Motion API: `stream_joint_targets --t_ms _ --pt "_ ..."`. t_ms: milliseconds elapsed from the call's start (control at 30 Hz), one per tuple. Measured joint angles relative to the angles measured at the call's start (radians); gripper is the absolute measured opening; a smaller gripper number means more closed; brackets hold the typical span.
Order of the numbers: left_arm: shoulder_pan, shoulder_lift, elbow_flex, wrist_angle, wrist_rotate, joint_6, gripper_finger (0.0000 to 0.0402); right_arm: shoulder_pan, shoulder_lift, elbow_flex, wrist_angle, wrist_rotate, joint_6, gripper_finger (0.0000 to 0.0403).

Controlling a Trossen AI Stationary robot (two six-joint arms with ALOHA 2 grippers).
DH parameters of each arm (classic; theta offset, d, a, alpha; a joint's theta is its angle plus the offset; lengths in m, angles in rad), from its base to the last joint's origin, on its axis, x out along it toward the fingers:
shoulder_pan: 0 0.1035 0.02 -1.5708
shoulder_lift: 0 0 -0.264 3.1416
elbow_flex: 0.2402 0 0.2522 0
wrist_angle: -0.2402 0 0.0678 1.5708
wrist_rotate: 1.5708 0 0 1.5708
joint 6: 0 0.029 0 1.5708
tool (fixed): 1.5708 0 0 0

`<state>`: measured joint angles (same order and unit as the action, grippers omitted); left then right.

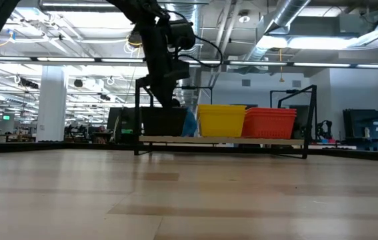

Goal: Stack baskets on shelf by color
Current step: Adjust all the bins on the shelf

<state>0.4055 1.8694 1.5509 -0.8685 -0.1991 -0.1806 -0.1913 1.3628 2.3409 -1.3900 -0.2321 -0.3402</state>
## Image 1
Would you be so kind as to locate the person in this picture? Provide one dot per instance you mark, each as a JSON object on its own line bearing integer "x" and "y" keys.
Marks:
{"x": 190, "y": 125}

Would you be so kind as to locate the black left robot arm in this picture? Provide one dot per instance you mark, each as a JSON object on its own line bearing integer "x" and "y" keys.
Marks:
{"x": 157, "y": 40}

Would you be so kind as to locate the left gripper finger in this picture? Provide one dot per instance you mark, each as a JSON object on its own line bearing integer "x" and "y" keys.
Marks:
{"x": 160, "y": 96}
{"x": 169, "y": 96}

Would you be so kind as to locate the wall vent grille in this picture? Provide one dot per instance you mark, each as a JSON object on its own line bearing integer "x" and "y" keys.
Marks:
{"x": 296, "y": 83}
{"x": 246, "y": 82}

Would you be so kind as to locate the black metal table frame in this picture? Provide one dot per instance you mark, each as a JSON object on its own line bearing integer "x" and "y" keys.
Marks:
{"x": 42, "y": 146}

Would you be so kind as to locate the dark background equipment rack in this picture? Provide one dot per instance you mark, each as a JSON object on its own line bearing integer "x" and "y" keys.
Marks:
{"x": 358, "y": 126}

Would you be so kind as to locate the black background robot arm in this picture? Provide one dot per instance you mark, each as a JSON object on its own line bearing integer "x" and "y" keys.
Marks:
{"x": 323, "y": 130}

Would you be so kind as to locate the black-framed wooden shelf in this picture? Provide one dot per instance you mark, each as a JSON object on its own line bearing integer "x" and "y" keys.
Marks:
{"x": 225, "y": 140}

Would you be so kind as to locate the dark computer monitor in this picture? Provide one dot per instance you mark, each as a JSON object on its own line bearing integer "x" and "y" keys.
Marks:
{"x": 113, "y": 118}

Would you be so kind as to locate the smooth silver ventilation duct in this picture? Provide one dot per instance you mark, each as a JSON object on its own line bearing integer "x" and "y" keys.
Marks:
{"x": 288, "y": 13}

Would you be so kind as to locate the green exit sign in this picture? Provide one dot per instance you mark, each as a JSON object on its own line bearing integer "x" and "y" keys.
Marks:
{"x": 6, "y": 117}

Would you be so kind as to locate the white building pillar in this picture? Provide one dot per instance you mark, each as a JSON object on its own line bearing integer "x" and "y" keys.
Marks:
{"x": 52, "y": 106}

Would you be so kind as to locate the overhead LED light bar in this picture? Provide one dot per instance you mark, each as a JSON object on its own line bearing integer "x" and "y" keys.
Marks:
{"x": 65, "y": 59}

